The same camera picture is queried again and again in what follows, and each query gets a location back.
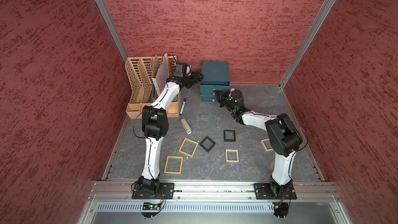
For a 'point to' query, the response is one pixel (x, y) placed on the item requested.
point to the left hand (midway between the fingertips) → (200, 80)
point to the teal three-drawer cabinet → (214, 75)
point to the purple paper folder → (162, 74)
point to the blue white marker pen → (183, 104)
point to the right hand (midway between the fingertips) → (211, 91)
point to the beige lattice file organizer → (144, 92)
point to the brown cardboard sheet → (156, 66)
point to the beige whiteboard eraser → (186, 126)
